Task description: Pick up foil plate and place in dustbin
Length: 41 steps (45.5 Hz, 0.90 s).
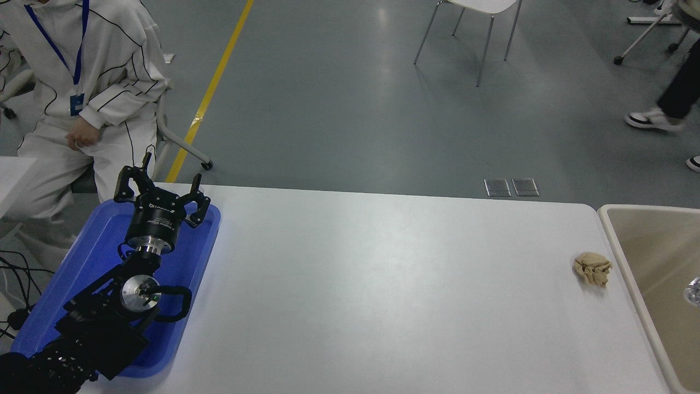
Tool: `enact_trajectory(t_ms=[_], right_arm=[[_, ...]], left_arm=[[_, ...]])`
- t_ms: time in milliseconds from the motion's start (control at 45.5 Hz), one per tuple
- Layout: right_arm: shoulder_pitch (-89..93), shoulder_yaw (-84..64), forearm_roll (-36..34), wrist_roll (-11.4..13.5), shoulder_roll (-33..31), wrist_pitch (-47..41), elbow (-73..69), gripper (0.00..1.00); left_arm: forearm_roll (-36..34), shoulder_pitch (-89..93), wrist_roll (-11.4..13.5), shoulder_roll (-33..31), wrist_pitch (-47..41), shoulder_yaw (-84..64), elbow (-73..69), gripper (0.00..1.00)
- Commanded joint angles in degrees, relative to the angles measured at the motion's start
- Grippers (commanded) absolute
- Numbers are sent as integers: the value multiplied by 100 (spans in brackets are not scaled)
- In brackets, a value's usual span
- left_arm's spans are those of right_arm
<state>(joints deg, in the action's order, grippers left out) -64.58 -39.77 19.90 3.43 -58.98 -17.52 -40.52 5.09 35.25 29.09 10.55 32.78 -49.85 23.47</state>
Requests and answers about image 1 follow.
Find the large pale bin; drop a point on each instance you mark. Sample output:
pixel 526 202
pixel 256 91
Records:
pixel 656 257

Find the white-framed office chair with castors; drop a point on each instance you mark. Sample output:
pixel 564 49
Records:
pixel 175 139

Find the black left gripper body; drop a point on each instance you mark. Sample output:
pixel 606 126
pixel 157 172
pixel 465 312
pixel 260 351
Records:
pixel 158 219

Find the white rolling chair base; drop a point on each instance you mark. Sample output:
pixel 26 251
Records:
pixel 640 35

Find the white chair with metal legs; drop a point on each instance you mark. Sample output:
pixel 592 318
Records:
pixel 481 8

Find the person's left hand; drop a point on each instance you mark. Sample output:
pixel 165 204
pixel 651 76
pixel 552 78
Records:
pixel 83 134

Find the silver foil plate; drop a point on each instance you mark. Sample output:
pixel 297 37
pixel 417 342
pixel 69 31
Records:
pixel 693 293

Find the metal floor plate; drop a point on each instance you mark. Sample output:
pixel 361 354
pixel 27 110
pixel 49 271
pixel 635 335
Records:
pixel 526 187
pixel 497 187

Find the seated person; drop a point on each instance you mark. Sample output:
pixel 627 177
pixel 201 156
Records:
pixel 109 54

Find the small white side table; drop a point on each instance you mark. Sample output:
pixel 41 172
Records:
pixel 13 178

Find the blue plastic tray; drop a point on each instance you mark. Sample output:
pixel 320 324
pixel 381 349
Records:
pixel 93 251

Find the crumpled tan paper ball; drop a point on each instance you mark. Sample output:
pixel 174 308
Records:
pixel 593 269

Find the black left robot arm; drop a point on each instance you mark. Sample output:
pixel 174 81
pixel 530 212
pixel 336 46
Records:
pixel 104 328

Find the person with sneakers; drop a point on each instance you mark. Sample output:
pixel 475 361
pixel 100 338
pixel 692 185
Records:
pixel 681 87

